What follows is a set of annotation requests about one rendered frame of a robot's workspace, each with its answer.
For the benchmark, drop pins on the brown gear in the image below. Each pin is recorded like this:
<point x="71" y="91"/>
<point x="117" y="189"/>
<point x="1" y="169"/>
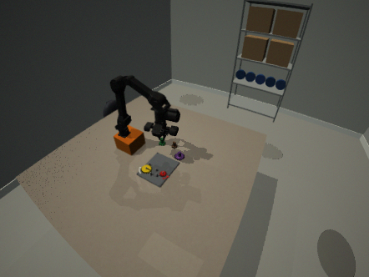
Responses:
<point x="174" y="146"/>

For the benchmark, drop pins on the purple gear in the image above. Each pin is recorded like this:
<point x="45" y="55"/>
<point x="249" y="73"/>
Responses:
<point x="179" y="156"/>

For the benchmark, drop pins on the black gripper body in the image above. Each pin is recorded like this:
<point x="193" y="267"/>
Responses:
<point x="173" y="130"/>

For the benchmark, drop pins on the yellow gear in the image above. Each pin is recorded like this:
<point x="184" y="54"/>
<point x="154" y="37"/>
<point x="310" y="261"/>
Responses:
<point x="146" y="170"/>

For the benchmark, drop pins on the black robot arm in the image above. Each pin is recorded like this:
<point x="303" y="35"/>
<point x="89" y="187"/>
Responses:
<point x="156" y="100"/>

